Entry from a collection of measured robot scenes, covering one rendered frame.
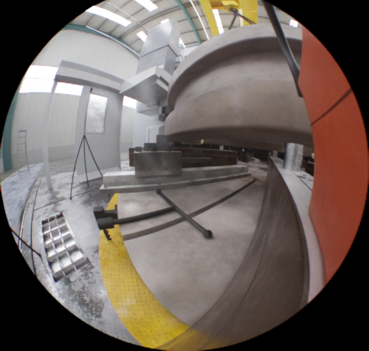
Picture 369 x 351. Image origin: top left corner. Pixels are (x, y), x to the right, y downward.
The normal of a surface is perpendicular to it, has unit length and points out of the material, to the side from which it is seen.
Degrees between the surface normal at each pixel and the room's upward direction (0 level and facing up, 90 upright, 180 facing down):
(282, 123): 90
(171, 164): 90
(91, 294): 0
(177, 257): 0
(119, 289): 0
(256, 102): 90
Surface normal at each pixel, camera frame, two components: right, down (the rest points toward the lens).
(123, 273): 0.04, -0.98
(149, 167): 0.42, 0.18
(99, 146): 0.92, 0.11
